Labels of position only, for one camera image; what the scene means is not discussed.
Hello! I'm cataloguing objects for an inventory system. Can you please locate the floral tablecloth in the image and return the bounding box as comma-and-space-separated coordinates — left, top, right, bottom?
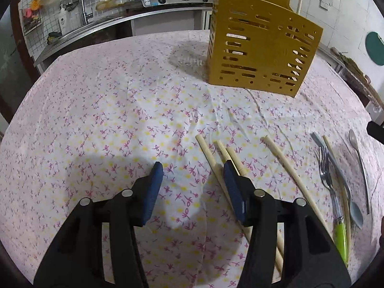
0, 29, 382, 288

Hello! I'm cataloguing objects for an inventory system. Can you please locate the cluttered side shelf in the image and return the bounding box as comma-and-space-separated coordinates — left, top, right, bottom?
317, 44, 384, 110

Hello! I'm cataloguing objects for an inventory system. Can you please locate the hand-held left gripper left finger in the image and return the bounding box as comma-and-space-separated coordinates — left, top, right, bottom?
33, 161, 164, 288

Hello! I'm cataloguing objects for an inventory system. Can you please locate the chrome faucet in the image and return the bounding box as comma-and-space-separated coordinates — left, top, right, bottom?
70, 0, 94, 25

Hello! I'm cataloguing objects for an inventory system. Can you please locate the grey-blue spoon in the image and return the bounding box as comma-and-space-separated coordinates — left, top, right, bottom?
311, 132, 364, 229

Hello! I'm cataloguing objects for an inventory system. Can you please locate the green round wall disc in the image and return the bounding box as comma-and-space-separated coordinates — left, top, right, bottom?
365, 31, 384, 65

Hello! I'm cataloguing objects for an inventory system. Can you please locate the wire grid wall rack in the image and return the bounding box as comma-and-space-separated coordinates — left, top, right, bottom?
18, 0, 43, 36

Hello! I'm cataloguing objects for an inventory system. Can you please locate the steel kitchen counter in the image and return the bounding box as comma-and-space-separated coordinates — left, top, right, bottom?
33, 2, 214, 67

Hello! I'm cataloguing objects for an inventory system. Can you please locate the green-handled metal fork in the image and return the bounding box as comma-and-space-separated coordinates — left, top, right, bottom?
318, 146, 349, 265

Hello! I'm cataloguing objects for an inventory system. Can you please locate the gold slotted utensil holder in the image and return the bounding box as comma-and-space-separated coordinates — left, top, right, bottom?
206, 0, 324, 98

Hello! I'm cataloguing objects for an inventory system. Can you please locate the white soap bottle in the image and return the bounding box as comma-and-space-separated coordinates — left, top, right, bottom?
58, 5, 70, 33

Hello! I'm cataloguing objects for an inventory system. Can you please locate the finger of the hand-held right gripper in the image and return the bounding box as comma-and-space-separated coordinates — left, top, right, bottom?
366, 120, 384, 145

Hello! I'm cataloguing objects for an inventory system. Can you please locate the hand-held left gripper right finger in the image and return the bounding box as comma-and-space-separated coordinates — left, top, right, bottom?
223, 159, 352, 288

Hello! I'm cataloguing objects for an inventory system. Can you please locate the pale grey spoon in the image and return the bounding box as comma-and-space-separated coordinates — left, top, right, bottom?
348, 129, 371, 215

